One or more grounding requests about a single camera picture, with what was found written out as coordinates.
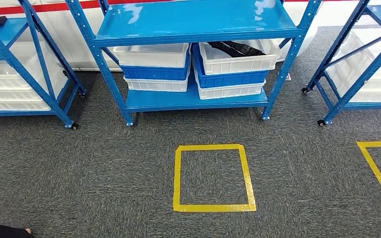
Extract long black plastic part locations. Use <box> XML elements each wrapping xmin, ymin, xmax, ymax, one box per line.
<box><xmin>206</xmin><ymin>41</ymin><xmax>266</xmax><ymax>59</ymax></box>

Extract yellow floor tape square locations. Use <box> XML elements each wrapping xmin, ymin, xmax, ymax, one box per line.
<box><xmin>355</xmin><ymin>140</ymin><xmax>381</xmax><ymax>214</ymax></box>
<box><xmin>172</xmin><ymin>143</ymin><xmax>257</xmax><ymax>214</ymax></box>

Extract blue plastic bin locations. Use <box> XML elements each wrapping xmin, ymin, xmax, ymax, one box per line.
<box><xmin>119</xmin><ymin>53</ymin><xmax>191</xmax><ymax>81</ymax></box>
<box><xmin>191</xmin><ymin>43</ymin><xmax>270</xmax><ymax>89</ymax></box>

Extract blue metal shelf rack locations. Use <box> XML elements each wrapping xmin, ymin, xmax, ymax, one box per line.
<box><xmin>301</xmin><ymin>0</ymin><xmax>381</xmax><ymax>127</ymax></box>
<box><xmin>0</xmin><ymin>0</ymin><xmax>88</xmax><ymax>131</ymax></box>
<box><xmin>64</xmin><ymin>0</ymin><xmax>323</xmax><ymax>127</ymax></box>

